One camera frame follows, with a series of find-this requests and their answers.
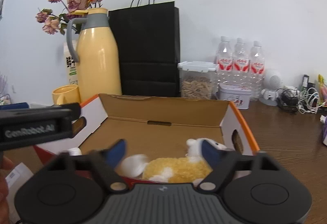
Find white paper box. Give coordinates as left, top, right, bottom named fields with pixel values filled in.
left=5, top=163, right=34, bottom=190

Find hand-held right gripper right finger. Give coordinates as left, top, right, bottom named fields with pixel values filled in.
left=196, top=139, right=279, bottom=193

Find red and orange cardboard box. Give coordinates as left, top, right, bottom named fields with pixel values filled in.
left=34, top=93, right=260, bottom=185

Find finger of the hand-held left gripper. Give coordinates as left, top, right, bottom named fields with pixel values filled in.
left=0, top=103, right=29, bottom=111

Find white robot-shaped speaker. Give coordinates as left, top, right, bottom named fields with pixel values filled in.
left=259, top=69, right=283, bottom=106

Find yellow thermos jug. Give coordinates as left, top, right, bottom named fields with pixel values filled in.
left=66, top=8, right=122, bottom=95

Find person's left hand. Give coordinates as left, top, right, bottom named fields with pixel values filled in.
left=0, top=156, right=14, bottom=224

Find white milk carton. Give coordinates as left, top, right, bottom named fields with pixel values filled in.
left=63, top=40, right=80, bottom=85

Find white printed tin box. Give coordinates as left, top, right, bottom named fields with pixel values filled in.
left=218, top=83, right=252, bottom=110

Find black paper bag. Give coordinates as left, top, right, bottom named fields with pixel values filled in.
left=109, top=0, right=180, bottom=97

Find black charger with cable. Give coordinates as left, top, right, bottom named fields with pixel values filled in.
left=277, top=88, right=300, bottom=112

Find yellow mug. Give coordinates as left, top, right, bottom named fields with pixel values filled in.
left=52, top=84, right=82, bottom=106

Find yellow and white plush toy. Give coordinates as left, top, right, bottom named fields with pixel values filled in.
left=120, top=138, right=249, bottom=186

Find clear seed container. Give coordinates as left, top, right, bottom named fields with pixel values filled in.
left=177, top=61, right=219, bottom=99

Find purple tissue box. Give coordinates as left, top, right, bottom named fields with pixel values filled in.
left=320, top=115, right=327, bottom=146

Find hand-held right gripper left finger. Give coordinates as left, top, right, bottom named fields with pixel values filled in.
left=55, top=139, right=129, bottom=192

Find white tangled cables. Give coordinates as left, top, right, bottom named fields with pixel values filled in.
left=298, top=87, right=321, bottom=114

